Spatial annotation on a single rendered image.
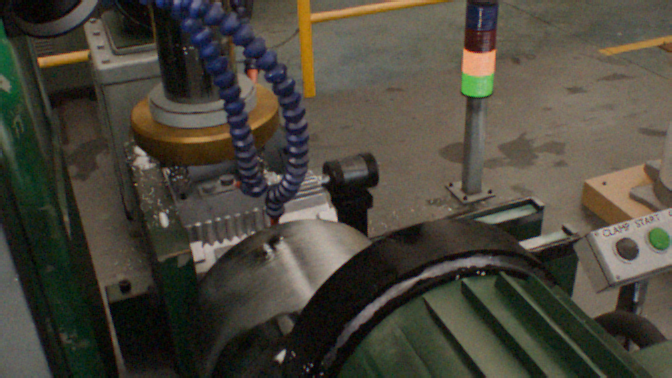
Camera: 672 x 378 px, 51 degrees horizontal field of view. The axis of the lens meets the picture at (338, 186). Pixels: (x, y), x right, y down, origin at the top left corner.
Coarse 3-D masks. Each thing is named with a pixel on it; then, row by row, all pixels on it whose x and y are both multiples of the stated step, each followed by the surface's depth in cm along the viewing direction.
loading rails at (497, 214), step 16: (480, 208) 122; (496, 208) 123; (512, 208) 124; (528, 208) 124; (496, 224) 120; (512, 224) 122; (528, 224) 123; (528, 240) 116; (544, 240) 115; (560, 240) 113; (576, 240) 114; (544, 256) 113; (560, 256) 114; (576, 256) 116; (560, 272) 116
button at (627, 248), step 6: (618, 240) 88; (624, 240) 88; (630, 240) 88; (618, 246) 87; (624, 246) 87; (630, 246) 88; (636, 246) 88; (618, 252) 87; (624, 252) 87; (630, 252) 87; (636, 252) 87; (624, 258) 87; (630, 258) 87; (636, 258) 87
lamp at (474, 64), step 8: (464, 56) 135; (472, 56) 133; (480, 56) 132; (488, 56) 133; (464, 64) 135; (472, 64) 134; (480, 64) 133; (488, 64) 134; (464, 72) 136; (472, 72) 135; (480, 72) 134; (488, 72) 135
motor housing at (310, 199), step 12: (276, 180) 98; (312, 180) 97; (300, 192) 96; (312, 192) 96; (288, 204) 94; (300, 204) 95; (312, 204) 95; (324, 204) 96; (288, 216) 94; (300, 216) 95; (312, 216) 95; (228, 240) 91; (204, 252) 90; (204, 264) 90
